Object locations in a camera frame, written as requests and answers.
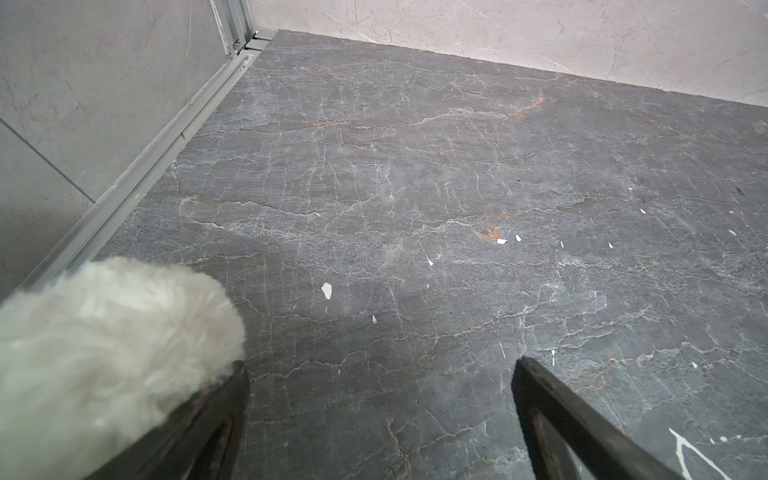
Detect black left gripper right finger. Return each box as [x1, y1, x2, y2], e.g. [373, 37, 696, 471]
[511, 356, 681, 479]

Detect white plush bunny toy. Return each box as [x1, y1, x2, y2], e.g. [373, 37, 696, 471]
[1, 257, 246, 479]

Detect aluminium frame rails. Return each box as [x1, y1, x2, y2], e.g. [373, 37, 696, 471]
[1, 1, 270, 295]

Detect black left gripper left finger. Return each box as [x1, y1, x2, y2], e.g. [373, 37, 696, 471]
[89, 361, 250, 479]

